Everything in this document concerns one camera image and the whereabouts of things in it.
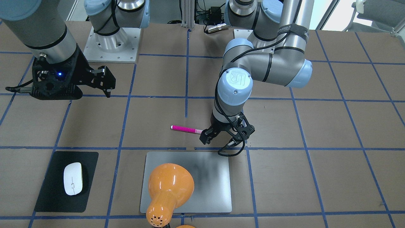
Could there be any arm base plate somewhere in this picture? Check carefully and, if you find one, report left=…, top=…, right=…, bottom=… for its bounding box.
left=83, top=28, right=142, bottom=64
left=233, top=29, right=253, bottom=39

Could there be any pink pen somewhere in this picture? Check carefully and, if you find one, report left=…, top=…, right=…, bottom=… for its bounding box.
left=171, top=125, right=202, bottom=134

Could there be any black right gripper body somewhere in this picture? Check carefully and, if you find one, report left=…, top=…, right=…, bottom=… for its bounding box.
left=30, top=46, right=103, bottom=100

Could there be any black mousepad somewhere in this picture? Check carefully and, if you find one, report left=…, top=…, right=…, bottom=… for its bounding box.
left=34, top=151, right=99, bottom=213

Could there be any white computer mouse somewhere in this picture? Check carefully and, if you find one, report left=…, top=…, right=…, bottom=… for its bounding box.
left=63, top=162, right=83, bottom=196

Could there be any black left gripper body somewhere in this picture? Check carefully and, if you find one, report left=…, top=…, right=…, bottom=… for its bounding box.
left=210, top=112, right=255, bottom=141

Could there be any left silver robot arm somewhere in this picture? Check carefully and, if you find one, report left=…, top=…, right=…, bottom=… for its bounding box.
left=200, top=0, right=314, bottom=146

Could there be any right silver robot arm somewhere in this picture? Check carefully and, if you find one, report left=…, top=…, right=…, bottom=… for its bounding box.
left=1, top=0, right=150, bottom=100

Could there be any silver closed laptop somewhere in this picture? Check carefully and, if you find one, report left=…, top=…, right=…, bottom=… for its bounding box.
left=140, top=151, right=232, bottom=213

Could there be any orange desk lamp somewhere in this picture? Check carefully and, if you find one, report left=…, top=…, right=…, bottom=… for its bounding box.
left=146, top=163, right=194, bottom=228

